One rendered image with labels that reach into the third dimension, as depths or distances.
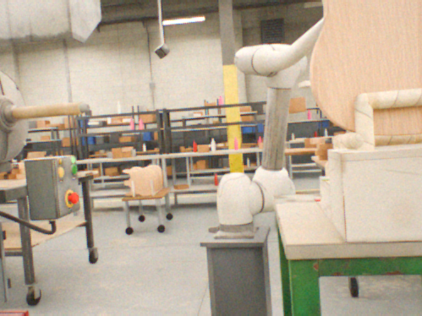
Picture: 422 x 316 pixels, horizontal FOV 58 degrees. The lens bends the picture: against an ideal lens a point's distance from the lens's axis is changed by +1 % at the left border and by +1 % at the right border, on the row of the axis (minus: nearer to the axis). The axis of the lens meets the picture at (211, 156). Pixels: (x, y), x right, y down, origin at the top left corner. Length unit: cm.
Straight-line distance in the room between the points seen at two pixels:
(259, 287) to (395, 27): 119
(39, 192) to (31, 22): 59
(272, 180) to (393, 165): 101
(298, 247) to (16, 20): 77
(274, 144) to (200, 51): 1073
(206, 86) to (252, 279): 1071
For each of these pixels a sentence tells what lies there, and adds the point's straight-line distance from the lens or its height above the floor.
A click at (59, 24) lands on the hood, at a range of 93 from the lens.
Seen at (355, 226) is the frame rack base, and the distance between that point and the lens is 78.
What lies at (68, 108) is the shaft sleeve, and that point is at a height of 125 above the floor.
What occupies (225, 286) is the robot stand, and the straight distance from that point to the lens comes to 171.
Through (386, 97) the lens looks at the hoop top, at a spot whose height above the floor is 120.
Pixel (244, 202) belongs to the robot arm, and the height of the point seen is 85.
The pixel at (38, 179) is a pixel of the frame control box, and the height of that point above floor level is 105.
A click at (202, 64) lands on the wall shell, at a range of 1226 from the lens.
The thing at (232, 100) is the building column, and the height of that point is 187.
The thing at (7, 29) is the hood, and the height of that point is 142.
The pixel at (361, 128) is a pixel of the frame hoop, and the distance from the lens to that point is 77.
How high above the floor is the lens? 115
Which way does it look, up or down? 3 degrees down
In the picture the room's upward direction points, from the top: 4 degrees counter-clockwise
